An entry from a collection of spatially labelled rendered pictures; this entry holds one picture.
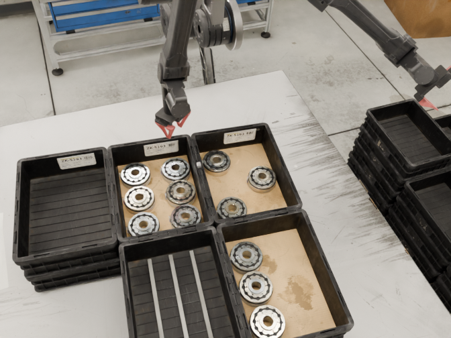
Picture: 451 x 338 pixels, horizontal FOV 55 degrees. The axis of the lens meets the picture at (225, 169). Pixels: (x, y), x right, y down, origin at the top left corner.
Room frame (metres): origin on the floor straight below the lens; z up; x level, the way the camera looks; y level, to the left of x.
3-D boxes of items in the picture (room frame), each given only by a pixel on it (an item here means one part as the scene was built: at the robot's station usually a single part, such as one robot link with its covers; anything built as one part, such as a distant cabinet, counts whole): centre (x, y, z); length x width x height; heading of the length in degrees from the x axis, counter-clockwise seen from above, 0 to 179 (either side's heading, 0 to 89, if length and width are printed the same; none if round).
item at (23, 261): (0.77, 0.51, 0.92); 0.40 x 0.30 x 0.02; 18
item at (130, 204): (0.85, 0.29, 0.86); 0.10 x 0.10 x 0.01
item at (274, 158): (0.96, -0.06, 0.87); 0.40 x 0.30 x 0.11; 18
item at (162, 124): (0.97, 0.19, 1.10); 0.07 x 0.07 x 0.09; 61
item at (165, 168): (0.99, 0.18, 0.86); 0.10 x 0.10 x 0.01
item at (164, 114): (0.99, 0.18, 1.17); 0.10 x 0.07 x 0.07; 151
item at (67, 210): (0.77, 0.51, 0.87); 0.40 x 0.30 x 0.11; 18
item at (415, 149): (1.56, -0.91, 0.37); 0.40 x 0.30 x 0.45; 24
